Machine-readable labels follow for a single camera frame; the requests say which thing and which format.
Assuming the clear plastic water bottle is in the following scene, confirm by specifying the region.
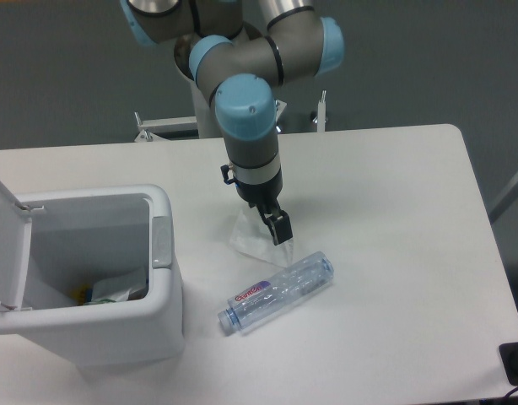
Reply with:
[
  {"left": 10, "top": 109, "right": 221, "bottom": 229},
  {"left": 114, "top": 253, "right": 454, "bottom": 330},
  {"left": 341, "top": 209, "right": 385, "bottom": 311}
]
[{"left": 218, "top": 251, "right": 334, "bottom": 335}]

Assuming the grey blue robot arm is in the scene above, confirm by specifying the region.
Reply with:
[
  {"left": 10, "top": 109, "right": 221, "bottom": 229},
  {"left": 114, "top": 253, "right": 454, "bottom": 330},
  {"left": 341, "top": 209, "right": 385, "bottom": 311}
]
[{"left": 121, "top": 1, "right": 345, "bottom": 245}]

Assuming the white furniture leg right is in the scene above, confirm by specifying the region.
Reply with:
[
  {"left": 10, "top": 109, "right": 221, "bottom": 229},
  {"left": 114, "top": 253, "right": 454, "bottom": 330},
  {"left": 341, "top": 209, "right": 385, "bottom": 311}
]
[{"left": 488, "top": 171, "right": 518, "bottom": 224}]

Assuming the white plastic bag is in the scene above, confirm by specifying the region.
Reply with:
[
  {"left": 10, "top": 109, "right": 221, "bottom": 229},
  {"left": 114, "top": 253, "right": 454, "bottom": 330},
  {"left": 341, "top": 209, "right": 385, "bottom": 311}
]
[{"left": 229, "top": 208, "right": 294, "bottom": 267}]

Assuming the white plastic trash can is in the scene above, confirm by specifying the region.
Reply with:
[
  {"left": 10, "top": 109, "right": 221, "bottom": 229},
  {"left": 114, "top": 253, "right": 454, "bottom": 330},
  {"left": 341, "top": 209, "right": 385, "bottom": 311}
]
[{"left": 0, "top": 185, "right": 185, "bottom": 366}]

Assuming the white metal base frame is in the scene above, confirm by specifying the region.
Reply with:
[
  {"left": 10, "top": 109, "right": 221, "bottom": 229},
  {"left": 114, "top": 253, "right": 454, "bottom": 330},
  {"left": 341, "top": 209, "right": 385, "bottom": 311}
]
[{"left": 133, "top": 89, "right": 329, "bottom": 143}]

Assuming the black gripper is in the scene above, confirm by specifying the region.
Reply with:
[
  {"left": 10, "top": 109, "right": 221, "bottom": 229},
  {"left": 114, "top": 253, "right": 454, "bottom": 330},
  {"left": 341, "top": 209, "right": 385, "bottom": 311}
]
[{"left": 235, "top": 170, "right": 293, "bottom": 246}]

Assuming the black device at edge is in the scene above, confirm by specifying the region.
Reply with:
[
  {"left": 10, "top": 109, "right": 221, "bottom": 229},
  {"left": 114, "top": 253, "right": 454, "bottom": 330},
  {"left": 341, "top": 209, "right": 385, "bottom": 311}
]
[{"left": 499, "top": 342, "right": 518, "bottom": 386}]

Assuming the trash inside bin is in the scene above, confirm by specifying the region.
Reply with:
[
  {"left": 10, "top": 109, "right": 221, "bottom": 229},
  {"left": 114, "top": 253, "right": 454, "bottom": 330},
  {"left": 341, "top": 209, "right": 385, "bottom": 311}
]
[{"left": 70, "top": 267, "right": 148, "bottom": 306}]

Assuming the white trash can lid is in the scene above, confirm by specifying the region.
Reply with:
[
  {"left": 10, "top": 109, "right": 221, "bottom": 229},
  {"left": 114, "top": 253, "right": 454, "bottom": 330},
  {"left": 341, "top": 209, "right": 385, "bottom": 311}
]
[{"left": 0, "top": 181, "right": 32, "bottom": 312}]

